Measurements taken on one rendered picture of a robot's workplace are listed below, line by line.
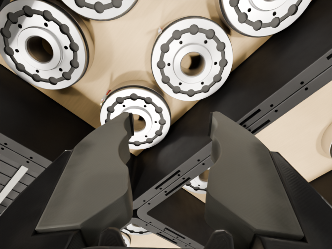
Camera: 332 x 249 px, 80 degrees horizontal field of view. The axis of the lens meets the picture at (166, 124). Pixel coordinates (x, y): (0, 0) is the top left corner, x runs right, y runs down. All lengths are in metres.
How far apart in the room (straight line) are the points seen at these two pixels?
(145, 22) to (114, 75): 0.08
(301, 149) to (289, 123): 0.07
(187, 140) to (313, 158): 0.27
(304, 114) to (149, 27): 0.28
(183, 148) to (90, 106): 0.16
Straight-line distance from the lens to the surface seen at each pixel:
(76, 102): 0.34
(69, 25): 0.27
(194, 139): 0.26
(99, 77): 0.31
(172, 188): 0.28
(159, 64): 0.26
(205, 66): 0.26
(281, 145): 0.41
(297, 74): 0.23
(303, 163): 0.47
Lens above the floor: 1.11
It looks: 59 degrees down
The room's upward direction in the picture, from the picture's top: 177 degrees clockwise
